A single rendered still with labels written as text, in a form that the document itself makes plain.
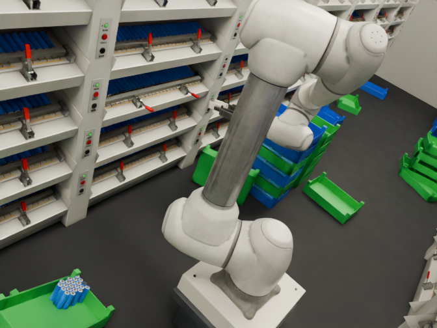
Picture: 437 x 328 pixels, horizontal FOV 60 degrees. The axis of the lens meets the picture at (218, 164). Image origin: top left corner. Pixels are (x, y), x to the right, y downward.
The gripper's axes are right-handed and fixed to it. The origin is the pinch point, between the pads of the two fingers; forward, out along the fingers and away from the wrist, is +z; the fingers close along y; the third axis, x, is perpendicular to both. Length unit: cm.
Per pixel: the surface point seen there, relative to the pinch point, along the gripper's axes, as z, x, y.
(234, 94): 26, -14, 54
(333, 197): -38, -63, 82
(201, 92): 16.6, -1.4, 10.2
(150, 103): 17.7, -0.5, -20.8
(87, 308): -6, -57, -69
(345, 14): 11, 31, 155
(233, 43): 11.4, 20.7, 21.5
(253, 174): -10.7, -37.2, 24.5
